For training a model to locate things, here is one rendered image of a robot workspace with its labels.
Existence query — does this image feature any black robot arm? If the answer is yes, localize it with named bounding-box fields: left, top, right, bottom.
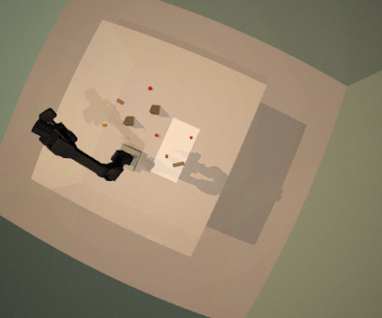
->
left=32, top=119, right=134, bottom=181

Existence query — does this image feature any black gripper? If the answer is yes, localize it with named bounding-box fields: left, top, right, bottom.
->
left=39, top=108, right=77, bottom=142

